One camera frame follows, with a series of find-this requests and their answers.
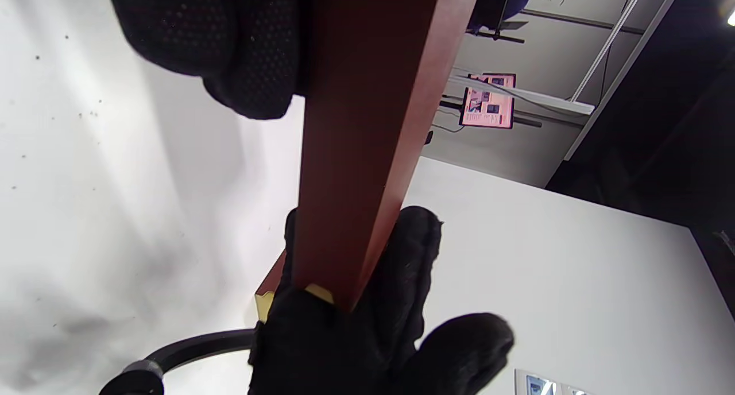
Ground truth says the printed paper sheet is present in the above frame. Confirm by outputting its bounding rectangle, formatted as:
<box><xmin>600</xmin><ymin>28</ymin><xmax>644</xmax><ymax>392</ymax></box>
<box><xmin>514</xmin><ymin>369</ymin><xmax>593</xmax><ymax>395</ymax></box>

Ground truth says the white metal frame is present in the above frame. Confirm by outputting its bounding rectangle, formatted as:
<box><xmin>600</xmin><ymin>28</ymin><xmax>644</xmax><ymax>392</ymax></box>
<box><xmin>448</xmin><ymin>0</ymin><xmax>688</xmax><ymax>161</ymax></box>

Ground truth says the yellow sticker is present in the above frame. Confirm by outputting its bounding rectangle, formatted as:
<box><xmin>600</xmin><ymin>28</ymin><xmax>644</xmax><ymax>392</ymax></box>
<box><xmin>255</xmin><ymin>284</ymin><xmax>335</xmax><ymax>324</ymax></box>

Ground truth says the black curved cable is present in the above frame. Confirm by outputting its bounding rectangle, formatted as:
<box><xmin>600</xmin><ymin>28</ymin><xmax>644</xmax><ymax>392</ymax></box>
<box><xmin>98</xmin><ymin>328</ymin><xmax>257</xmax><ymax>395</ymax></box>

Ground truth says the long red-brown box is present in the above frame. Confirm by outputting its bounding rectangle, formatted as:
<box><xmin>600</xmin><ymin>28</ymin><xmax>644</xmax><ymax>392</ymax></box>
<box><xmin>254</xmin><ymin>0</ymin><xmax>483</xmax><ymax>314</ymax></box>

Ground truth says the person's left hand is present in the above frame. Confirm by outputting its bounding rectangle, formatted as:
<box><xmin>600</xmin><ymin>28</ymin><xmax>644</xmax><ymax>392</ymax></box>
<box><xmin>248</xmin><ymin>206</ymin><xmax>515</xmax><ymax>395</ymax></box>

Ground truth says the person's right hand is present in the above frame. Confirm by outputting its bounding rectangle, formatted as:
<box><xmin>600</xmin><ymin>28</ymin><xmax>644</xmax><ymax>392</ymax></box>
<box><xmin>105</xmin><ymin>0</ymin><xmax>314</xmax><ymax>121</ymax></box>

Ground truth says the black office chair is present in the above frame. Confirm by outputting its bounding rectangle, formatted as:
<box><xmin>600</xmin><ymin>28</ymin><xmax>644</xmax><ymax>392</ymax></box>
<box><xmin>468</xmin><ymin>0</ymin><xmax>604</xmax><ymax>44</ymax></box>

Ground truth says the computer monitor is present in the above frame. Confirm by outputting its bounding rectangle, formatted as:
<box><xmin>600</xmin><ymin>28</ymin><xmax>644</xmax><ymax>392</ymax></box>
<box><xmin>458</xmin><ymin>72</ymin><xmax>517</xmax><ymax>130</ymax></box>

